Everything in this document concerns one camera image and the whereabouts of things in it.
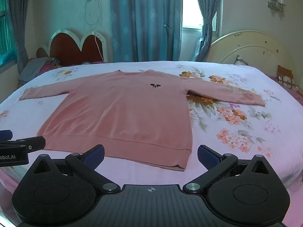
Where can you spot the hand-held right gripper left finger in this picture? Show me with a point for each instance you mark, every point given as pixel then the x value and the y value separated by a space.
pixel 94 158

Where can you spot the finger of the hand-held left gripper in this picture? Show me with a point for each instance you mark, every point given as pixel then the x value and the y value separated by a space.
pixel 33 143
pixel 6 135

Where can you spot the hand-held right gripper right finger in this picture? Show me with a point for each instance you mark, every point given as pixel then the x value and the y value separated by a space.
pixel 208 158

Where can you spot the pink long-sleeved sweater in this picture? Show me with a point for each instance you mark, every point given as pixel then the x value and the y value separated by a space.
pixel 123 113

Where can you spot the pile of clothes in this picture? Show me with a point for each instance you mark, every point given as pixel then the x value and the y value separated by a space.
pixel 40 67

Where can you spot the red heart-shaped headboard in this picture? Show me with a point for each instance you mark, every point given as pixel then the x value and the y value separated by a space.
pixel 64 49

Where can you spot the small patterned pillow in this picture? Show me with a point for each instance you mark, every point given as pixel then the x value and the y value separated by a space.
pixel 240 60

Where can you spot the brown patterned pillow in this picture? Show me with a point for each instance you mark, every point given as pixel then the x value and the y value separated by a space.
pixel 285 75

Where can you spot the blue side curtain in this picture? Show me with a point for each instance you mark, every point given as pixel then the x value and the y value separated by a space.
pixel 22 23

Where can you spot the cream round headboard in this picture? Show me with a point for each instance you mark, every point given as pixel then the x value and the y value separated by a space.
pixel 255 49

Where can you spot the curtain clip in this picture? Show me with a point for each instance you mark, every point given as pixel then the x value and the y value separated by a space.
pixel 168 26

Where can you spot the tied blue curtain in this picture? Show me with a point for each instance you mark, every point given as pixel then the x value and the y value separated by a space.
pixel 206 11

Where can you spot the wide blue curtain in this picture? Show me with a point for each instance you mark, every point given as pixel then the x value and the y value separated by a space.
pixel 146 21

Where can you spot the bright window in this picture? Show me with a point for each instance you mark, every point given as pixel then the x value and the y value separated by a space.
pixel 189 2

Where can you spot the wall lamp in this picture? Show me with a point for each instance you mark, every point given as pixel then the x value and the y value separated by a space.
pixel 275 2

